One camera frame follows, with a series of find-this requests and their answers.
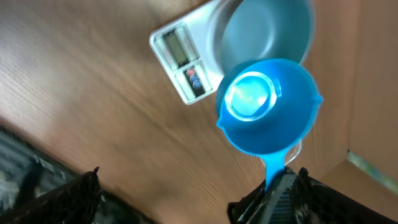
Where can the white digital kitchen scale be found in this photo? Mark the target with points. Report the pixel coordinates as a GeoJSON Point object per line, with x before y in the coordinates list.
{"type": "Point", "coordinates": [189, 49]}

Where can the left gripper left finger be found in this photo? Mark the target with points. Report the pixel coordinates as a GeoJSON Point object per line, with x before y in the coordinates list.
{"type": "Point", "coordinates": [75, 202]}

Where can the blue plastic measuring scoop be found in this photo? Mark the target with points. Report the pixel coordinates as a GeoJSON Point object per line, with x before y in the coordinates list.
{"type": "Point", "coordinates": [265, 107]}

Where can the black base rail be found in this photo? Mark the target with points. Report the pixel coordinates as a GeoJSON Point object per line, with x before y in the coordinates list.
{"type": "Point", "coordinates": [18, 159]}

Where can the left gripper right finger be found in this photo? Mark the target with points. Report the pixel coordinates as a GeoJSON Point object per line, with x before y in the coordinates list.
{"type": "Point", "coordinates": [298, 198]}

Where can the green patterned strip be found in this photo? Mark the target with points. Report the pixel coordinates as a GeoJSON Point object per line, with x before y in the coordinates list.
{"type": "Point", "coordinates": [372, 171]}

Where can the blue metal bowl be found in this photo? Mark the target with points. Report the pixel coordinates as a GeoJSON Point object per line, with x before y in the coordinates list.
{"type": "Point", "coordinates": [252, 30]}

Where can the clear plastic food container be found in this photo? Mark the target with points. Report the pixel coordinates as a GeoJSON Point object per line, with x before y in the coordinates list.
{"type": "Point", "coordinates": [293, 152]}

